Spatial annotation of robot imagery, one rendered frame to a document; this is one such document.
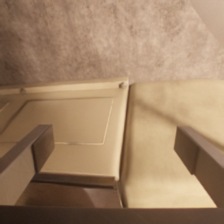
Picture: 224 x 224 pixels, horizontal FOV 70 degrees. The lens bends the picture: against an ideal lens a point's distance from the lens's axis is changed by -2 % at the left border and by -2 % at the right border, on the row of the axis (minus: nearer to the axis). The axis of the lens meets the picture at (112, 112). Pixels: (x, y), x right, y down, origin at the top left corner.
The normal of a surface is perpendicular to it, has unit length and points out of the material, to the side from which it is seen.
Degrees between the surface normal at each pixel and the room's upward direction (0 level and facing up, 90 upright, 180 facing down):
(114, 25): 0
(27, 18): 0
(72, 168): 90
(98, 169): 90
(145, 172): 90
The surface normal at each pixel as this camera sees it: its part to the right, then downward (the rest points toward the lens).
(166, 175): -0.15, -0.70
